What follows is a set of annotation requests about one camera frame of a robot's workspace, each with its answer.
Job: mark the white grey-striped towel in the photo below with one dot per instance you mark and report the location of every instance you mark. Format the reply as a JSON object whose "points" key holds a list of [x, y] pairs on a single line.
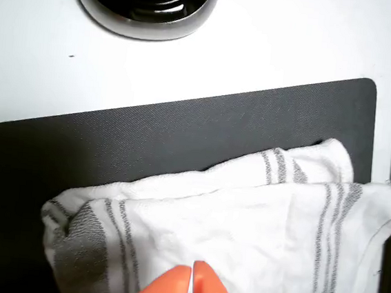
{"points": [[228, 233]]}

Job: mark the black round silver-rimmed stand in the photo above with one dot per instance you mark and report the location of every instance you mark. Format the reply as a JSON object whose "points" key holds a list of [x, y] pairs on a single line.
{"points": [[143, 6]]}

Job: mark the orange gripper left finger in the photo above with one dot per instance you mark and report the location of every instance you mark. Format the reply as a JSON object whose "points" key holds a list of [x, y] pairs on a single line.
{"points": [[171, 289]]}

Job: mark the black desk mat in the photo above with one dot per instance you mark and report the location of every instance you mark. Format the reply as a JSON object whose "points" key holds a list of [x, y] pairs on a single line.
{"points": [[147, 138]]}

